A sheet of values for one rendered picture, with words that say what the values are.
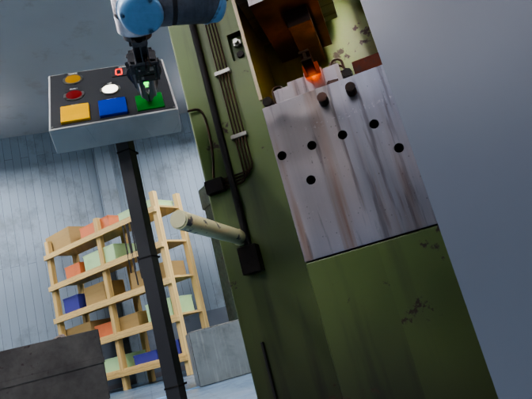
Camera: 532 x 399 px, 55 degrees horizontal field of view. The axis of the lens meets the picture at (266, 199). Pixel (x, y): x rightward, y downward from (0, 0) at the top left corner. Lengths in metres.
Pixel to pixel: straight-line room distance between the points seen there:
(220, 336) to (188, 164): 6.12
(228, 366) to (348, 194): 3.51
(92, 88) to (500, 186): 1.36
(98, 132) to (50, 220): 8.70
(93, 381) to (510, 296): 4.49
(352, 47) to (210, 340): 3.23
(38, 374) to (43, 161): 6.36
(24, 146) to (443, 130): 10.41
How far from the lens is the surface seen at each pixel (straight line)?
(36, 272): 9.98
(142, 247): 1.47
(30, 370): 4.72
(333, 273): 1.33
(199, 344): 4.69
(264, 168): 1.62
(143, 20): 1.17
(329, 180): 1.36
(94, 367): 4.75
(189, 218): 1.20
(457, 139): 0.37
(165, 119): 1.46
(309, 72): 1.50
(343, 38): 2.10
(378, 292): 1.32
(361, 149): 1.37
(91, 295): 8.65
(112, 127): 1.46
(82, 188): 10.24
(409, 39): 0.41
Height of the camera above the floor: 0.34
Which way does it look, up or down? 14 degrees up
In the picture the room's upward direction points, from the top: 15 degrees counter-clockwise
